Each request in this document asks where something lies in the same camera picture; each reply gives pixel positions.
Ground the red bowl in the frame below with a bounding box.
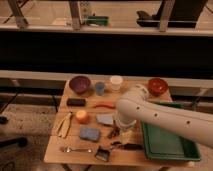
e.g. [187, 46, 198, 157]
[148, 78, 168, 96]

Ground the black binder clip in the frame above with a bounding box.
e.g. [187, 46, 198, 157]
[95, 146, 110, 162]

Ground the white cup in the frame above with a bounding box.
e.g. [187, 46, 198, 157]
[110, 75, 123, 91]

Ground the green plastic tray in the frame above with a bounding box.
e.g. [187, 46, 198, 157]
[140, 100, 202, 163]

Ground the wooden table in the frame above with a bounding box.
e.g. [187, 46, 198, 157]
[44, 79, 195, 168]

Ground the black rectangular block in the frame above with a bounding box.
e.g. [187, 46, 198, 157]
[67, 98, 86, 106]

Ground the blue sponge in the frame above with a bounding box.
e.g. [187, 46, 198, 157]
[79, 127, 100, 142]

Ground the blue cup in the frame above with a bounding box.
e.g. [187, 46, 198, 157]
[95, 82, 105, 96]

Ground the orange carrot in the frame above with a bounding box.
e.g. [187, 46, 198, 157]
[93, 103, 115, 109]

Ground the banana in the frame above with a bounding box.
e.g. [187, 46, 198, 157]
[56, 112, 72, 138]

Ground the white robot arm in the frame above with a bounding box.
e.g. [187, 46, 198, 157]
[115, 84, 213, 148]

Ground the dark red grape bunch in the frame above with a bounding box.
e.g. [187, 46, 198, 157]
[107, 127, 120, 139]

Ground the yellow apple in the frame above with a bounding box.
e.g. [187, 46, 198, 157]
[75, 110, 89, 124]

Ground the light blue cloth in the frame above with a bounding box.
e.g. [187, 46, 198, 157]
[96, 114, 114, 125]

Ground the green box on shelf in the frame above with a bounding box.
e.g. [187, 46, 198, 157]
[85, 15, 109, 26]

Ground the dark handled tool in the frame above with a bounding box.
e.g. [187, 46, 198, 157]
[110, 141, 144, 150]

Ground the purple bowl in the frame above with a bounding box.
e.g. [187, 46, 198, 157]
[69, 76, 91, 94]

